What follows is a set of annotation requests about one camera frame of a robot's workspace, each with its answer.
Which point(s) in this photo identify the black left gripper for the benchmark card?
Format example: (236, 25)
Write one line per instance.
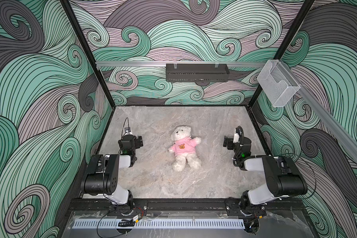
(137, 142)

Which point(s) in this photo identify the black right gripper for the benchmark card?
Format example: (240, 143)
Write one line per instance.
(230, 141)

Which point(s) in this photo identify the pink knitted bear sweater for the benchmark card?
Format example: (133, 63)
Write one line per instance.
(184, 146)

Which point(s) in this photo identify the white plush teddy bear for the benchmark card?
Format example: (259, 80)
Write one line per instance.
(181, 160)

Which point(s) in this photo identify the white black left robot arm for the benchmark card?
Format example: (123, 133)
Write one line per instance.
(102, 173)

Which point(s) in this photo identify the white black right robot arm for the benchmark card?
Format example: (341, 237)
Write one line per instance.
(282, 177)

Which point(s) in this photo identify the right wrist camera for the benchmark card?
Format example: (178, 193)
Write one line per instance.
(236, 137)

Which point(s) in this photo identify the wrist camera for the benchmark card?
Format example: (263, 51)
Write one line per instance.
(236, 137)
(127, 131)

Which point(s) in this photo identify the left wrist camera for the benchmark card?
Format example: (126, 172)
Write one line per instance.
(127, 131)

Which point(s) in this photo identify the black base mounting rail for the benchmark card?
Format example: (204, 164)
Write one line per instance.
(229, 206)

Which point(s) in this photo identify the clear plastic wall bin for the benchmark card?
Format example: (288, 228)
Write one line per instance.
(278, 83)

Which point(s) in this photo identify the black perforated wall tray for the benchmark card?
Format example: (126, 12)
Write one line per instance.
(197, 73)

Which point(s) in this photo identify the black enclosure corner post left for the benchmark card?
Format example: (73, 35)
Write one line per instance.
(82, 40)

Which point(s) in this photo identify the black enclosure corner post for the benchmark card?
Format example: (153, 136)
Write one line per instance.
(82, 40)
(297, 22)

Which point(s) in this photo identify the white slotted cable duct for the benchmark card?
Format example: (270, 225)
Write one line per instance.
(161, 224)

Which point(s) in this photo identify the aluminium rail back wall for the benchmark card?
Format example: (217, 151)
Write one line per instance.
(130, 63)

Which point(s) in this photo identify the aluminium rail wall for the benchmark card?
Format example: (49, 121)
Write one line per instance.
(332, 95)
(130, 63)

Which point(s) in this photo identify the aluminium rail right wall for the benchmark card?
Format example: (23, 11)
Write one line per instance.
(332, 95)

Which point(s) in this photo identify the black enclosure corner post right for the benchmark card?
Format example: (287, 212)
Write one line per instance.
(297, 22)

